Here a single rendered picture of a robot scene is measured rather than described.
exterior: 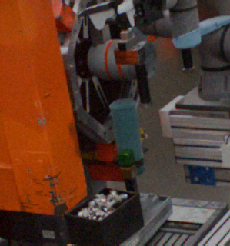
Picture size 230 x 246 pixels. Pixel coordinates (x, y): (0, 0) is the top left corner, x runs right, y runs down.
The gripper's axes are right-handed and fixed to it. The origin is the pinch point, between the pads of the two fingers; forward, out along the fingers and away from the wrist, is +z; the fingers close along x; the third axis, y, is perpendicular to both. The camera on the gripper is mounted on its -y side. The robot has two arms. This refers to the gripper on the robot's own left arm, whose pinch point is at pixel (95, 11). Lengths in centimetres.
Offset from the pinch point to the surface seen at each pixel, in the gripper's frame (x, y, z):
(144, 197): 90, 90, -75
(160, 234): 90, 107, -77
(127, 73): 61, 33, -58
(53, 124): 52, 36, -16
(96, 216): 38, 63, -11
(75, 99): 64, 35, -36
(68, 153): 54, 47, -20
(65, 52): 63, 19, -36
